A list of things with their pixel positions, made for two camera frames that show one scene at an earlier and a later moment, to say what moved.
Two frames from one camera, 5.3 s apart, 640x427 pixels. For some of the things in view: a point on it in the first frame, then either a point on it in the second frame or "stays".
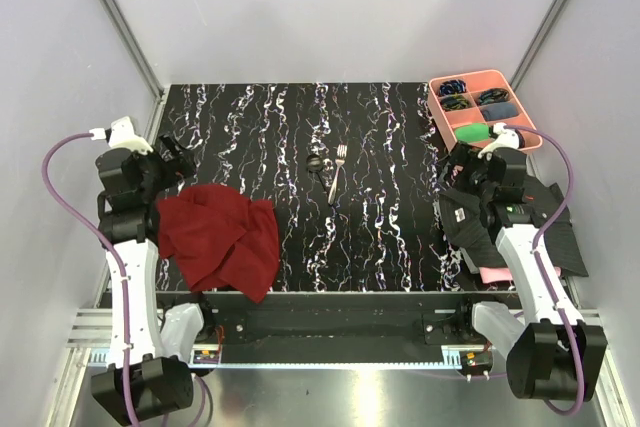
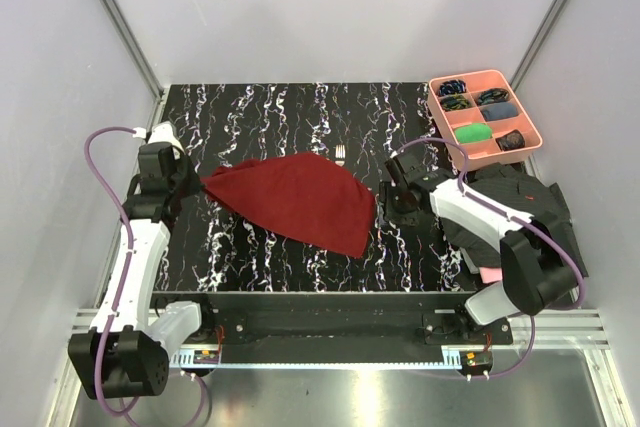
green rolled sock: (473, 132) stays
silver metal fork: (342, 152) stays
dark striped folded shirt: (468, 224) stays
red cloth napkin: (218, 238) to (299, 198)
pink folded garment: (494, 274) stays
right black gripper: (462, 156) to (385, 191)
